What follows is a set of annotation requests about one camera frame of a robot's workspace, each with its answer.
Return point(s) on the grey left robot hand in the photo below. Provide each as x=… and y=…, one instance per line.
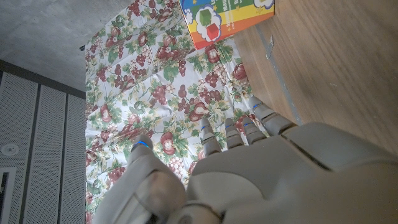
x=280, y=180

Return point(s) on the rainbow card game box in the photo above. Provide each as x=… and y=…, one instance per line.
x=227, y=18

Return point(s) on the grey tape outline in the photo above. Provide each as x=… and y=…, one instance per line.
x=281, y=77

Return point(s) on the floral fruit backdrop cloth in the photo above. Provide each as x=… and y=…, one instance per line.
x=155, y=87

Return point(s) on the round white ceiling sensor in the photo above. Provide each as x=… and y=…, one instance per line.
x=10, y=149

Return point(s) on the white ceiling vent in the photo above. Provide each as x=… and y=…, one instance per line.
x=3, y=196

